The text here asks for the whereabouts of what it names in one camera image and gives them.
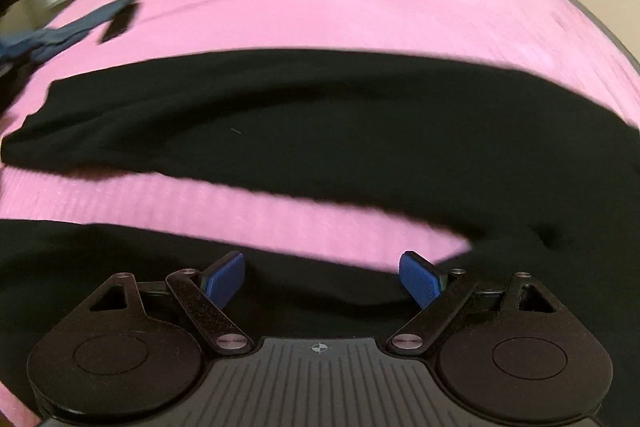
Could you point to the black phone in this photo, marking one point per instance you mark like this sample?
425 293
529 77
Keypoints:
119 24

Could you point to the black pants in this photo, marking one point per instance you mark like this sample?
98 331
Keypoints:
320 122

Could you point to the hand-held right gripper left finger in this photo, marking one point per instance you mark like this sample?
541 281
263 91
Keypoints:
225 277

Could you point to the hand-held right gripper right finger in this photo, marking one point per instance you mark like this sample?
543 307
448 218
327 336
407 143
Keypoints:
420 279

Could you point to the dark blue-grey garment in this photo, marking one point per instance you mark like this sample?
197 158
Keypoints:
60 38

